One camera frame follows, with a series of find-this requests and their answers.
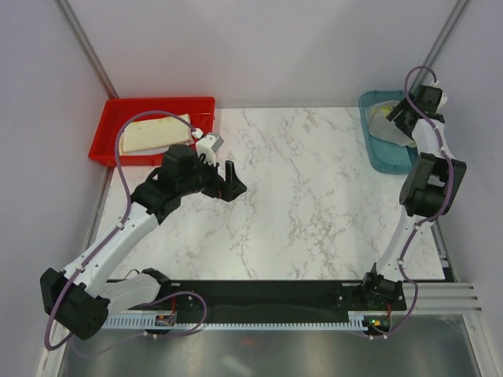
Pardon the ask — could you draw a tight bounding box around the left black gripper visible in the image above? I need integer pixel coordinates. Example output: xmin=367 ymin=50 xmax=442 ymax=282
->
xmin=178 ymin=152 xmax=246 ymax=203

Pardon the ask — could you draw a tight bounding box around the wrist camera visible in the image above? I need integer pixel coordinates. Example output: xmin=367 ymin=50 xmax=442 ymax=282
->
xmin=431 ymin=80 xmax=447 ymax=110
xmin=196 ymin=133 xmax=224 ymax=167

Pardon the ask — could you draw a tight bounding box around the grey white towel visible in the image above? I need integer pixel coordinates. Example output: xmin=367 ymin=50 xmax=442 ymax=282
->
xmin=365 ymin=101 xmax=417 ymax=148

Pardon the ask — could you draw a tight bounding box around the pale yellow patterned towel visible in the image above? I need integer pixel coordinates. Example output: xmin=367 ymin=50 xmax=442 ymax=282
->
xmin=119 ymin=117 xmax=193 ymax=156

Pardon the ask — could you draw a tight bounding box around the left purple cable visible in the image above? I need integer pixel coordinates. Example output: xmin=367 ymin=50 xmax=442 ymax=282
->
xmin=43 ymin=110 xmax=207 ymax=351

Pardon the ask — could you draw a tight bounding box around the white slotted cable duct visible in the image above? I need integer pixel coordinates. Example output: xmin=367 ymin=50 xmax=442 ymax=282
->
xmin=103 ymin=311 xmax=390 ymax=331

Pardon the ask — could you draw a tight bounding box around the light blue towel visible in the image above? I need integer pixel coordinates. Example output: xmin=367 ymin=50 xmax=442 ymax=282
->
xmin=144 ymin=146 xmax=169 ymax=156

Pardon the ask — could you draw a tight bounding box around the right aluminium frame post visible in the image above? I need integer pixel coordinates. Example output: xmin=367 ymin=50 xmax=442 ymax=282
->
xmin=401 ymin=1 xmax=472 ymax=92

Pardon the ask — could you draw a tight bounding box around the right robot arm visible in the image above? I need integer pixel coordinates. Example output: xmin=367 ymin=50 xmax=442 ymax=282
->
xmin=358 ymin=84 xmax=467 ymax=310

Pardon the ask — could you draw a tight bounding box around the red plastic tray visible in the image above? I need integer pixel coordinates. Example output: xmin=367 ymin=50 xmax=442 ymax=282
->
xmin=89 ymin=97 xmax=216 ymax=167

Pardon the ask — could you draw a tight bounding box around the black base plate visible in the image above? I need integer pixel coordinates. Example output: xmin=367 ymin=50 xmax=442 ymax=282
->
xmin=126 ymin=279 xmax=409 ymax=325

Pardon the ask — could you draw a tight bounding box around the aluminium frame post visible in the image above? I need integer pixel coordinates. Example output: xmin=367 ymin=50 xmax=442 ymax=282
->
xmin=401 ymin=1 xmax=472 ymax=92
xmin=53 ymin=0 xmax=119 ymax=99

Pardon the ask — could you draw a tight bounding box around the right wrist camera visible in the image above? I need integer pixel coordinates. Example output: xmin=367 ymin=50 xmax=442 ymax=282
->
xmin=431 ymin=80 xmax=447 ymax=110

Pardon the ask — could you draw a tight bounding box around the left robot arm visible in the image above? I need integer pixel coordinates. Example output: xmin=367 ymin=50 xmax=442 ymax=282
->
xmin=40 ymin=145 xmax=247 ymax=340

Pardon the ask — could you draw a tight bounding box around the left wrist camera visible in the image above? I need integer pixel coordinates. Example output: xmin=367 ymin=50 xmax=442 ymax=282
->
xmin=196 ymin=133 xmax=224 ymax=167

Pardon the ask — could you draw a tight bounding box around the left aluminium frame post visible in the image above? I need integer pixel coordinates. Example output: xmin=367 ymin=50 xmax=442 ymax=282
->
xmin=53 ymin=0 xmax=119 ymax=99

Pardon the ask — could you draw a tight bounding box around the teal plastic basket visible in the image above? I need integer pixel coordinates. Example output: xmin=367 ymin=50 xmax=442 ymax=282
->
xmin=358 ymin=90 xmax=418 ymax=174

